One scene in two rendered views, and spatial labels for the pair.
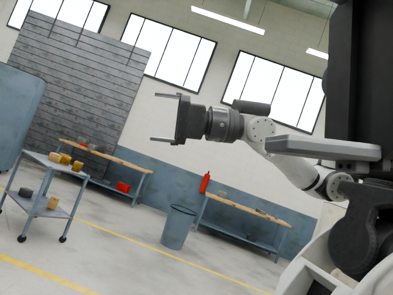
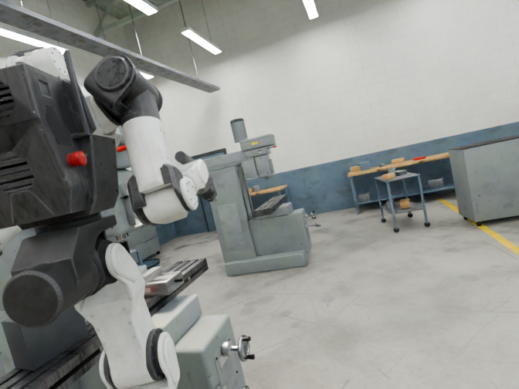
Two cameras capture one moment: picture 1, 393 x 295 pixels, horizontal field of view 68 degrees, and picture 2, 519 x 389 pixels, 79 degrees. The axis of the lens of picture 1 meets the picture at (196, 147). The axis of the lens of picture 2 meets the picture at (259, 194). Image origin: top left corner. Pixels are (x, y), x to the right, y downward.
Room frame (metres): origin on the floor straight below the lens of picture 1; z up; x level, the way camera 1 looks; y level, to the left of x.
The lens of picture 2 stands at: (1.20, -1.02, 1.49)
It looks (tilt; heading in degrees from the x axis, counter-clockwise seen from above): 5 degrees down; 105
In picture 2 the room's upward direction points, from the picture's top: 13 degrees counter-clockwise
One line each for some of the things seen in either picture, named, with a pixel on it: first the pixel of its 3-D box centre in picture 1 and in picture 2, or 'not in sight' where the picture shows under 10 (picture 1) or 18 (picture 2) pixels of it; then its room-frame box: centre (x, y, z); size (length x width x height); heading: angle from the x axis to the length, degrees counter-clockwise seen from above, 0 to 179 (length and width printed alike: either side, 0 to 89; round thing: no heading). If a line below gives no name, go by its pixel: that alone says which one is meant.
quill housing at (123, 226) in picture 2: not in sight; (110, 203); (0.06, 0.33, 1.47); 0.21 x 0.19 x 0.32; 87
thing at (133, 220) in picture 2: not in sight; (130, 204); (0.17, 0.33, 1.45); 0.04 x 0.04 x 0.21; 87
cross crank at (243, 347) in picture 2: not in sight; (236, 348); (0.56, 0.30, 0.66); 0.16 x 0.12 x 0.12; 177
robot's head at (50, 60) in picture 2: not in sight; (40, 69); (0.55, -0.36, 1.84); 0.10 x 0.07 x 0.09; 15
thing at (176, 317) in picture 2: not in sight; (144, 322); (0.06, 0.33, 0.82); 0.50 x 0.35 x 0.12; 177
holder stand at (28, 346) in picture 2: not in sight; (47, 327); (0.00, -0.11, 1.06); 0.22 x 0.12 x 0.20; 80
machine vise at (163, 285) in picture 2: not in sight; (147, 282); (0.09, 0.39, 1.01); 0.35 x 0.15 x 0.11; 177
